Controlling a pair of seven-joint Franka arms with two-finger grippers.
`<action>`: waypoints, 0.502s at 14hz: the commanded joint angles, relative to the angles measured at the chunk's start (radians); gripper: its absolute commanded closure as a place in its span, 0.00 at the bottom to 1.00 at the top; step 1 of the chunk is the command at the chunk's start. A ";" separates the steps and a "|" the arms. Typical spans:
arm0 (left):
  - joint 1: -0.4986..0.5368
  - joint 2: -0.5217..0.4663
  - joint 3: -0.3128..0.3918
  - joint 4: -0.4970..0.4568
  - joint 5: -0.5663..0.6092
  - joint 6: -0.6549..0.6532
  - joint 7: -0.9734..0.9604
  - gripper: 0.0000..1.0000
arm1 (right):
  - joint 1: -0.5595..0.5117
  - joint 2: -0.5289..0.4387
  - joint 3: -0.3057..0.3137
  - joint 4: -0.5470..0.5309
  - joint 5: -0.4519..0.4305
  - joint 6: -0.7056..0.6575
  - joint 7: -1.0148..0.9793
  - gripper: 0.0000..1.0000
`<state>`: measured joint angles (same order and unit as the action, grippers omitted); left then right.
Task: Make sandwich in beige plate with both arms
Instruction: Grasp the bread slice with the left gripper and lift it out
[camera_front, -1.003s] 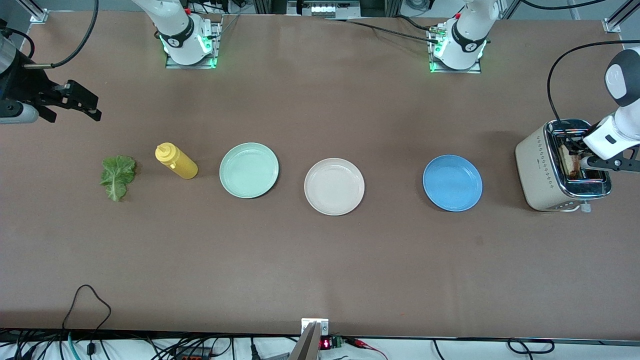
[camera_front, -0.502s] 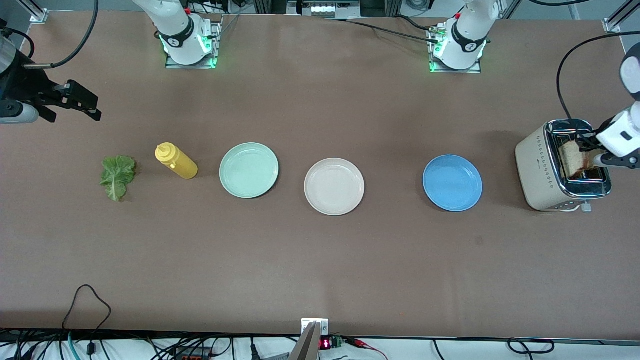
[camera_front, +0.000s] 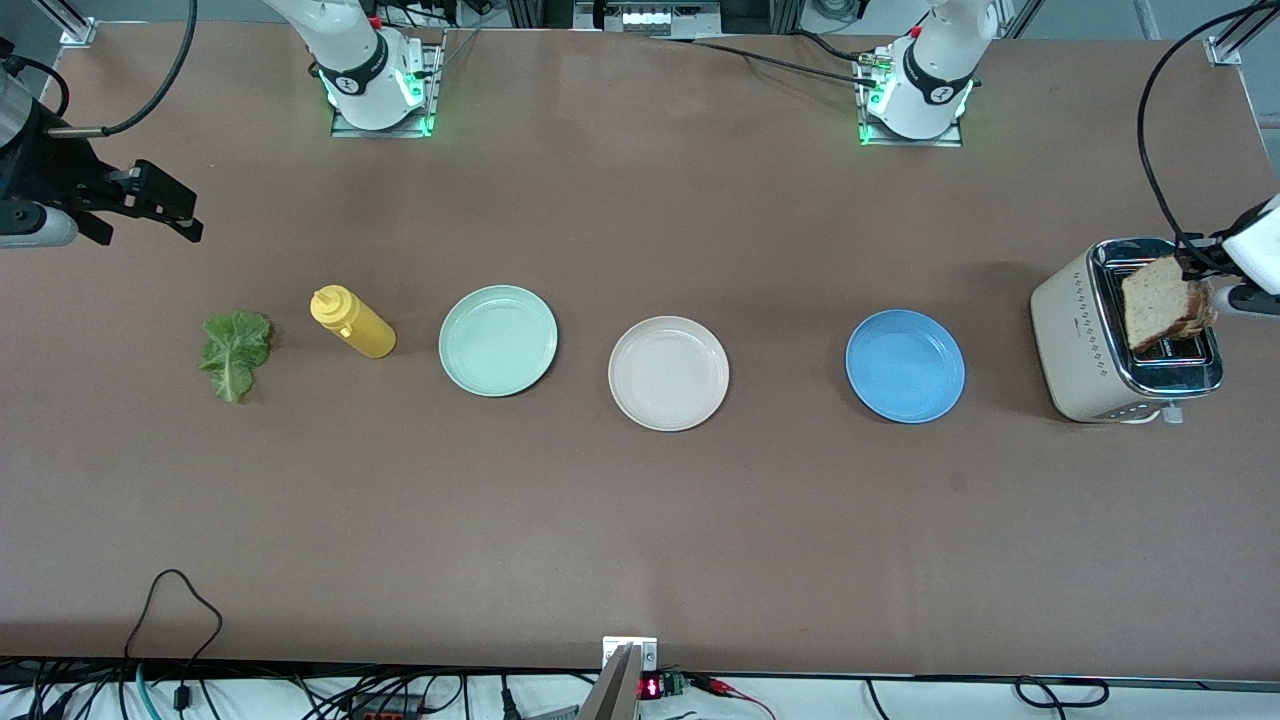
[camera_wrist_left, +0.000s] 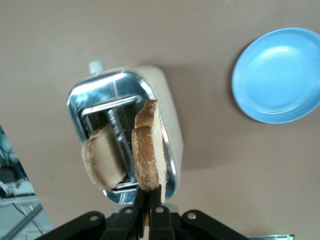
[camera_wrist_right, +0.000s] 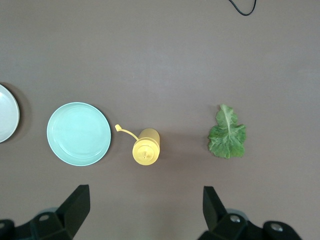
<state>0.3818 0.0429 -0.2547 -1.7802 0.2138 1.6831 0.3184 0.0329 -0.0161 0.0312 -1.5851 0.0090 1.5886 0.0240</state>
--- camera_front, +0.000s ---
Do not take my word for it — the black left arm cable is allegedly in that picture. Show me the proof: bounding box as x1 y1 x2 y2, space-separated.
1137 0 1280 251

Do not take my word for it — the aluminium frame profile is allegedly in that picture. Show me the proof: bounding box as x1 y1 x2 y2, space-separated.
1205 0 1280 66
40 0 98 46

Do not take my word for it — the thin toast bread slice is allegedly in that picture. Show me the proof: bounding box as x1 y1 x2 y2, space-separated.
1120 255 1216 353

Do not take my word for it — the yellow mustard squeeze bottle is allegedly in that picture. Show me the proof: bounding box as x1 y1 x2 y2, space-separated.
310 285 397 359

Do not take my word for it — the silver metal bracket plate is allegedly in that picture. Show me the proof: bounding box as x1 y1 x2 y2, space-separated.
602 636 659 673

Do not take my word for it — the thin black looped cable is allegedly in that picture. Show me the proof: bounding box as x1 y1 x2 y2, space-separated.
122 568 225 713

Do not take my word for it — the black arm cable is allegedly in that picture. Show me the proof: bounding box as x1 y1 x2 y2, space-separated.
1137 0 1280 251
0 0 198 137

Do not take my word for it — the long black table cable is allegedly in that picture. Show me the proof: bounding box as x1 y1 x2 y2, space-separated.
648 35 883 91

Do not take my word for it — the black coiled cable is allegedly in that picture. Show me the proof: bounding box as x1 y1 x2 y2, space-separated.
1014 676 1111 709

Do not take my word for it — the black electronics box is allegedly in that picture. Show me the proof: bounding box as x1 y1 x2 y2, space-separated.
573 0 723 39

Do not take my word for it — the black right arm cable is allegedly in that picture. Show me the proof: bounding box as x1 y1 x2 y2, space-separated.
0 0 198 137

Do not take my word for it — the beige chrome two-slot toaster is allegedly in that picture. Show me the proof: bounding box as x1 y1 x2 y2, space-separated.
1030 237 1226 426

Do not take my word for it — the red clip lead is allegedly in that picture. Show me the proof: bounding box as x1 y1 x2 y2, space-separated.
690 675 776 720

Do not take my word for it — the blue round plate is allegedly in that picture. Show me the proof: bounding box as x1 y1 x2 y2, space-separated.
845 309 967 424

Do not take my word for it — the mint green round plate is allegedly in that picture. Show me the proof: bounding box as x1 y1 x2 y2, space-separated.
438 285 559 398

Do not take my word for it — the grey metal bar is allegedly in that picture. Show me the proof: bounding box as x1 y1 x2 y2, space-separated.
576 645 641 720

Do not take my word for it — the green lettuce leaf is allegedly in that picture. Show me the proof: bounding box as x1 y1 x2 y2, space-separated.
199 310 274 404

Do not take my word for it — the beige round plate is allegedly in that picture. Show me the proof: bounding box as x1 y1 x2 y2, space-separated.
608 316 731 433

